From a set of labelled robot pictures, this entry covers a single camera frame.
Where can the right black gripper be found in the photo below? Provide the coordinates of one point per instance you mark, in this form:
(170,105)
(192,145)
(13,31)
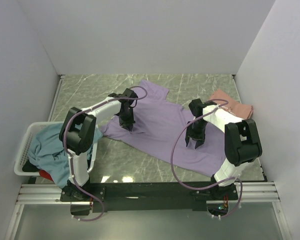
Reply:
(196,133)

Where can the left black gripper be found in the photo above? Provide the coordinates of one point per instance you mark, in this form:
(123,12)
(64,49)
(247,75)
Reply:
(127,120)

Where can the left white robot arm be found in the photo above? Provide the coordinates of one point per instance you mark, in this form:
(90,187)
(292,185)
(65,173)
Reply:
(78,130)

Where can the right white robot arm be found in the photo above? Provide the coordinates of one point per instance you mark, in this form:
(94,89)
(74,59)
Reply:
(241,138)

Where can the folded pink t shirt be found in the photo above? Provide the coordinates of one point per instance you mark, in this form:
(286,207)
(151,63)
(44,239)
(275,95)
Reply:
(234,107)

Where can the red garment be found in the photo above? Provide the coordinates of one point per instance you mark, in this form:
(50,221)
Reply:
(45,175)

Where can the black garment in basket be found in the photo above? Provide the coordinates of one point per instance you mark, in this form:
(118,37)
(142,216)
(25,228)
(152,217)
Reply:
(29,168)

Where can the white laundry basket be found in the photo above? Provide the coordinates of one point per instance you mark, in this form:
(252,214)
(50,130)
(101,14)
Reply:
(22,155)

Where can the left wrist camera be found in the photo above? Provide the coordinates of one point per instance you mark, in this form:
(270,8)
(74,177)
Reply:
(129,93)

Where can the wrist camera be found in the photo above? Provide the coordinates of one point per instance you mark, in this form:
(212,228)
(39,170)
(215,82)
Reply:
(196,107)
(129,93)

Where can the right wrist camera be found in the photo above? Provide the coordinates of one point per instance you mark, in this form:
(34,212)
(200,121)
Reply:
(196,107)

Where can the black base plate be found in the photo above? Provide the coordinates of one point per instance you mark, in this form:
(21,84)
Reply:
(144,196)

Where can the aluminium rail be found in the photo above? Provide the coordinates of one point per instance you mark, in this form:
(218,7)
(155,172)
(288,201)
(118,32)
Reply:
(50,194)

